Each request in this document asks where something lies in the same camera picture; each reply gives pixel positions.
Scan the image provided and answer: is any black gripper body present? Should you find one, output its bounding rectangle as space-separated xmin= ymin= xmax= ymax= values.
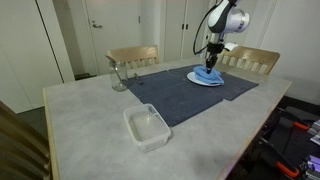
xmin=206 ymin=42 xmax=224 ymax=66

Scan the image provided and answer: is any blue microfiber cloth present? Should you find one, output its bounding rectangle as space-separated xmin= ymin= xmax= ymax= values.
xmin=193 ymin=66 xmax=224 ymax=81

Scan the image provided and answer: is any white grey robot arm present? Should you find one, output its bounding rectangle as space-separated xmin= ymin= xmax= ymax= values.
xmin=206 ymin=0 xmax=250 ymax=74

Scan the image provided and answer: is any white round plate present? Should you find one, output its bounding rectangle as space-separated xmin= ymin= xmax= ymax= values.
xmin=187 ymin=71 xmax=224 ymax=87

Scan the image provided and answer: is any dark blue placemat right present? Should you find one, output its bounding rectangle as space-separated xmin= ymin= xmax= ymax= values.
xmin=170 ymin=64 xmax=258 ymax=101

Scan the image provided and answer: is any dark blue placemat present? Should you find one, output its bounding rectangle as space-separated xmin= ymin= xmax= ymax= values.
xmin=125 ymin=71 xmax=223 ymax=127
xmin=170 ymin=64 xmax=258 ymax=101

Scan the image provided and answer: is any dark blue placemat left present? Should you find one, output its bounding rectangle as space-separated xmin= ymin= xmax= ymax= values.
xmin=125 ymin=71 xmax=223 ymax=127

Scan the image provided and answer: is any wooden chair right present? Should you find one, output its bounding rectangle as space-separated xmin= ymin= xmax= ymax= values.
xmin=218 ymin=46 xmax=280 ymax=75

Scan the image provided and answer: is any small dark utensil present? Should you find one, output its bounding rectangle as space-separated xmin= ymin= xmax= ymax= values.
xmin=134 ymin=73 xmax=143 ymax=85

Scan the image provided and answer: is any clear plastic container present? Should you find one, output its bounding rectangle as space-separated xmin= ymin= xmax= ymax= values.
xmin=123 ymin=104 xmax=171 ymax=152

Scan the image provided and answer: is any clear glass jar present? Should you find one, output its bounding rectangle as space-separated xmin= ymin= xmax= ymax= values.
xmin=108 ymin=56 xmax=128 ymax=92

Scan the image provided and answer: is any orange black clamp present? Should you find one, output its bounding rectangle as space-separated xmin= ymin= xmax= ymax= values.
xmin=257 ymin=120 xmax=314 ymax=179

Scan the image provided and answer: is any wooden chair near left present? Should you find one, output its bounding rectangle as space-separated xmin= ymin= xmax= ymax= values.
xmin=0 ymin=102 xmax=53 ymax=180

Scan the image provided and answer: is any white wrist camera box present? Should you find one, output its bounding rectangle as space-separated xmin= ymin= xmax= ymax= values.
xmin=224 ymin=43 xmax=239 ymax=51

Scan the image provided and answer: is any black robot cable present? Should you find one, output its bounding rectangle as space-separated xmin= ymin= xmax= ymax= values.
xmin=192 ymin=2 xmax=221 ymax=56

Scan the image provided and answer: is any silver door handle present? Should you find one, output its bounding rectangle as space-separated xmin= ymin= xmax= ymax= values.
xmin=92 ymin=21 xmax=103 ymax=29

